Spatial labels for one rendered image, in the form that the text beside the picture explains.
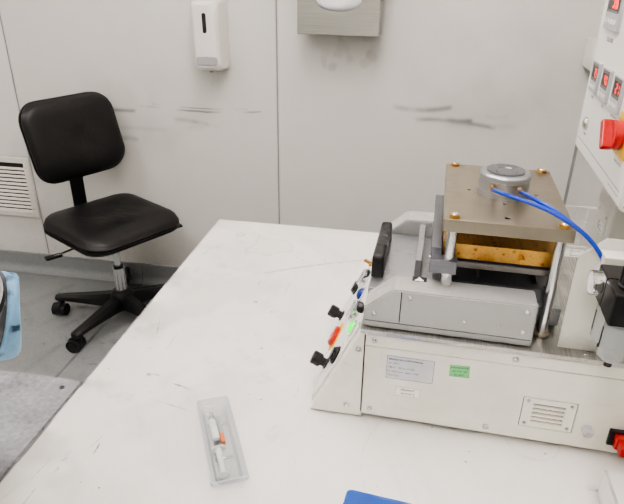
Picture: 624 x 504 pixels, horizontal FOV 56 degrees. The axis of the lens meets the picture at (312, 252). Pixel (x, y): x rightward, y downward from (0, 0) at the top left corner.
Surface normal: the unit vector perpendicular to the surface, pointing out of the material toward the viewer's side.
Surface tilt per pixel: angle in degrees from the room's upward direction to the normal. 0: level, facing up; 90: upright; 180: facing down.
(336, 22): 90
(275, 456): 0
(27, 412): 0
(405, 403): 90
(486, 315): 90
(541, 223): 0
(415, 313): 90
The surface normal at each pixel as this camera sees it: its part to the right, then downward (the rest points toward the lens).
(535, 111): -0.18, 0.43
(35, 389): 0.01, -0.90
